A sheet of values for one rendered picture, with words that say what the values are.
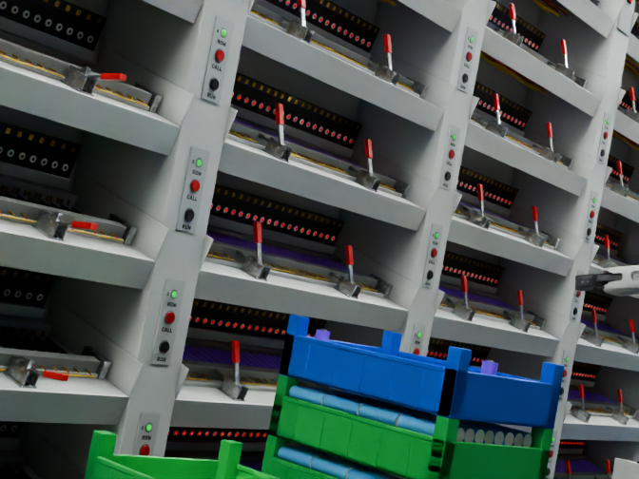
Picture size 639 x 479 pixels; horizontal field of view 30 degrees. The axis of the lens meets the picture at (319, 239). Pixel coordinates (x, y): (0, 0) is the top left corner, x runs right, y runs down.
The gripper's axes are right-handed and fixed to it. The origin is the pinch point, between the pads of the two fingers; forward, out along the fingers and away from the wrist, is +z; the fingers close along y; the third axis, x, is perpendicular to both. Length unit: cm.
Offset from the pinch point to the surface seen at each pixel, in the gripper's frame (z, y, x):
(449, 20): 8, -43, 46
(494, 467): -30, -104, -37
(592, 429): 24, 60, -29
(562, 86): 8.1, 9.4, 46.3
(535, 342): 19.9, 18.2, -10.2
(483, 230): 15.2, -16.2, 10.0
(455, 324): 19.6, -20.8, -9.6
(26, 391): 23, -129, -28
